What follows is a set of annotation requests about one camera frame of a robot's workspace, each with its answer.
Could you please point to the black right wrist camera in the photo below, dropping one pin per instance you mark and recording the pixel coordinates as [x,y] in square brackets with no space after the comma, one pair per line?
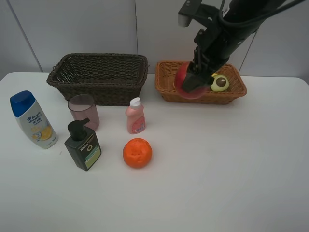
[196,10]

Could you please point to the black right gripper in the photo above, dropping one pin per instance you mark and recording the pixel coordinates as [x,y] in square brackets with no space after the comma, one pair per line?
[215,45]

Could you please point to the orange mandarin fruit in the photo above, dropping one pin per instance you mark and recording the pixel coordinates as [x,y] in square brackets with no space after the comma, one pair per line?
[137,153]

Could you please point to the small pink lotion bottle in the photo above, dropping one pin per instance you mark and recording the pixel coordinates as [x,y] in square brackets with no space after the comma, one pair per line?
[135,116]

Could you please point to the dark brown wicker basket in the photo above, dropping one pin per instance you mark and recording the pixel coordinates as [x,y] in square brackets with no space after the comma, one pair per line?
[112,79]

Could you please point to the halved avocado with pit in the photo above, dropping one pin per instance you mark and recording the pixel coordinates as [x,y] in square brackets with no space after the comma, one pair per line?
[220,83]

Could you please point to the translucent pink plastic cup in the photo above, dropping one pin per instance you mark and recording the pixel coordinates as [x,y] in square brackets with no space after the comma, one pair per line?
[83,106]

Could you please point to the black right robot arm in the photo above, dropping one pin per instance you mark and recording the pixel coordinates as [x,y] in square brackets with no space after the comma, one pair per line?
[244,17]

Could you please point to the white shampoo bottle blue cap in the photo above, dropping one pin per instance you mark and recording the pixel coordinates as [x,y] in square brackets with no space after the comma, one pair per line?
[32,120]

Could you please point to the light brown wicker basket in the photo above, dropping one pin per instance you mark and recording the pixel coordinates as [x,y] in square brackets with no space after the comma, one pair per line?
[164,84]

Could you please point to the red apple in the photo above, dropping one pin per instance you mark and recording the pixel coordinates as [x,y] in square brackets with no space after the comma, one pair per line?
[179,79]

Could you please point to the dark green pump bottle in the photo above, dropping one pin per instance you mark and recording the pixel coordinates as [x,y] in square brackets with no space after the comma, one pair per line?
[83,145]

